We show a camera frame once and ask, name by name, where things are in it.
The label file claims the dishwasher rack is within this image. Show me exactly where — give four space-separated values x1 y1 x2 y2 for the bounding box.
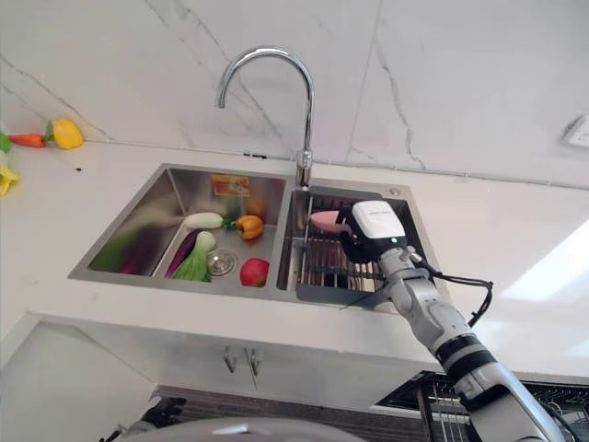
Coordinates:
375 370 589 442

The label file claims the yellow bell pepper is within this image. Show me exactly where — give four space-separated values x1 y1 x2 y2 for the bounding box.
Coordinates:
44 118 85 150

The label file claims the orange bell pepper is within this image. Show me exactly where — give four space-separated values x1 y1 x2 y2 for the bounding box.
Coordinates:
236 215 265 241

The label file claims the orange sticker label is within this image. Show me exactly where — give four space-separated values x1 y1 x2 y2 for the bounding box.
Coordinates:
211 174 252 198

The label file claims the black wire drain rack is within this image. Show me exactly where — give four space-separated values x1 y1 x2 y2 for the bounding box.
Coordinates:
294 186 427 308

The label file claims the chrome gooseneck faucet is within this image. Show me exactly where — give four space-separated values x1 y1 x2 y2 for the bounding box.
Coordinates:
216 45 316 189

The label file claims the purple eggplant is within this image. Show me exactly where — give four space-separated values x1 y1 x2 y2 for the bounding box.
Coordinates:
164 232 199 279

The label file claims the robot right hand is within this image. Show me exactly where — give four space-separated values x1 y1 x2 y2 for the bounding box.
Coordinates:
337 199 409 264

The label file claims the pink bowl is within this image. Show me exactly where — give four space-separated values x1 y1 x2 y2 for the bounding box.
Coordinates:
309 210 351 233

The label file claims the robot grey body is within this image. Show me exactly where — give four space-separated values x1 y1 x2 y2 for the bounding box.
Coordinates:
130 417 402 442

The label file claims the white wall socket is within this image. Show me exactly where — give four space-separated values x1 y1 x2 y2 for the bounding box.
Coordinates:
560 114 589 149

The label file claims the red apple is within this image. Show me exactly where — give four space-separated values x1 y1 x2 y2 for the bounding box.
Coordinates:
239 257 271 288

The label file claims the green bok choy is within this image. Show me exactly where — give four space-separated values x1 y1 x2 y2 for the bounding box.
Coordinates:
171 230 218 283

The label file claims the white radish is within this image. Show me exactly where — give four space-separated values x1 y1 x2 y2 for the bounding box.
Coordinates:
184 212 225 229

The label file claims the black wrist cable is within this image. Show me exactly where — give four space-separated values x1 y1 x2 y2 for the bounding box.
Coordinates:
410 257 494 330

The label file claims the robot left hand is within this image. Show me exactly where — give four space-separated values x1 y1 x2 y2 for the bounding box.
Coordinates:
105 396 189 442

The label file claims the orange carrot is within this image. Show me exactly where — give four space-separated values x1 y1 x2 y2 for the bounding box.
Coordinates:
7 133 47 149

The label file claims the stainless steel double sink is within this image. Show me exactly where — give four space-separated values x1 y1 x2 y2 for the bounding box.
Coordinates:
67 162 448 316

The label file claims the sink drain strainer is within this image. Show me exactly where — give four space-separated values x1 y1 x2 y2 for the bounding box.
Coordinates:
206 248 239 276

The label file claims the yellow banana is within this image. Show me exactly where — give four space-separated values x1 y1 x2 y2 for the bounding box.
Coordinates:
0 163 21 197

